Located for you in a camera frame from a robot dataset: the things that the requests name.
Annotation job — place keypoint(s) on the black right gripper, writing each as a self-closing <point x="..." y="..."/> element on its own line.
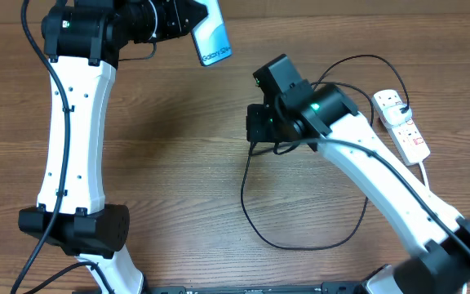
<point x="254" y="131"/>

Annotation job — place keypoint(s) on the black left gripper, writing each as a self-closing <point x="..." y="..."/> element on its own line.
<point x="177" y="24"/>

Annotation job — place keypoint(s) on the Samsung Galaxy smartphone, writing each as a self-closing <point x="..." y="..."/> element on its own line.
<point x="210" y="36"/>

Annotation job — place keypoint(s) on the white power strip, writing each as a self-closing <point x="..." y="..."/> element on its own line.
<point x="406" y="137"/>

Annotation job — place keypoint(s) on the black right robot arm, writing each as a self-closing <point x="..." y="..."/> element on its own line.
<point x="436" y="236"/>

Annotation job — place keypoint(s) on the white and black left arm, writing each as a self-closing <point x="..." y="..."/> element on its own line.
<point x="81" y="51"/>

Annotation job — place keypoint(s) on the white USB charger plug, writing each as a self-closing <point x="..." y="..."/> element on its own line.
<point x="396" y="115"/>

